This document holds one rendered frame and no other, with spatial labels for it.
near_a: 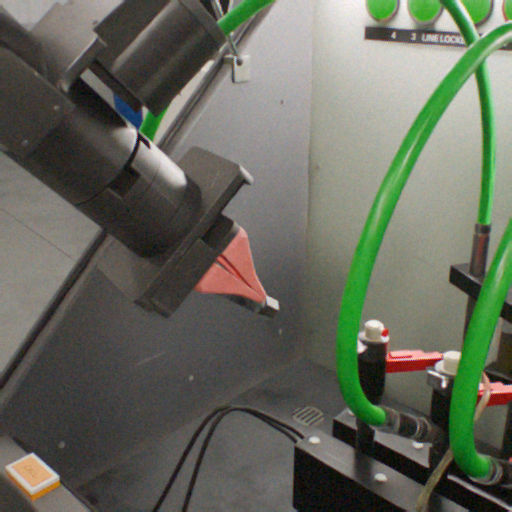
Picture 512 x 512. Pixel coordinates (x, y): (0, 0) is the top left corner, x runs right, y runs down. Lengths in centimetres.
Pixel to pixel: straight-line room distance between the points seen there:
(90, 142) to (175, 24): 7
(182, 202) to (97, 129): 7
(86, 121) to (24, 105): 5
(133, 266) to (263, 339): 63
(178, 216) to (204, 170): 4
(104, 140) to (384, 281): 66
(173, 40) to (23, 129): 9
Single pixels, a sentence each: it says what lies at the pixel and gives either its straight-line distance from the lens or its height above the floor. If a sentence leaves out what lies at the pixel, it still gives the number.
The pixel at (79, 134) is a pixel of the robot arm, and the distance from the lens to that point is 36.
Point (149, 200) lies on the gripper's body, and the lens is 38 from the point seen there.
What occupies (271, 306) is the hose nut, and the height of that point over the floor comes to 111.
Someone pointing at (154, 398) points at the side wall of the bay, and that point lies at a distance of 91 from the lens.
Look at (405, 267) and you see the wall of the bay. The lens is 94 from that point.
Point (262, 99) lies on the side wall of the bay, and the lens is 91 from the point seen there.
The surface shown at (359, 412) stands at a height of 113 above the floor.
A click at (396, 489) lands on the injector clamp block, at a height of 98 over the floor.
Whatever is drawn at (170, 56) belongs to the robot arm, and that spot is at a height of 137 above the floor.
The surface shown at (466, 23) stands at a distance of 69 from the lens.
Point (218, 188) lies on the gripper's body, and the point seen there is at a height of 129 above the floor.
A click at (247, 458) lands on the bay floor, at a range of 92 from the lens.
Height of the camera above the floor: 141
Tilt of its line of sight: 22 degrees down
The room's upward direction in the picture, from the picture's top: straight up
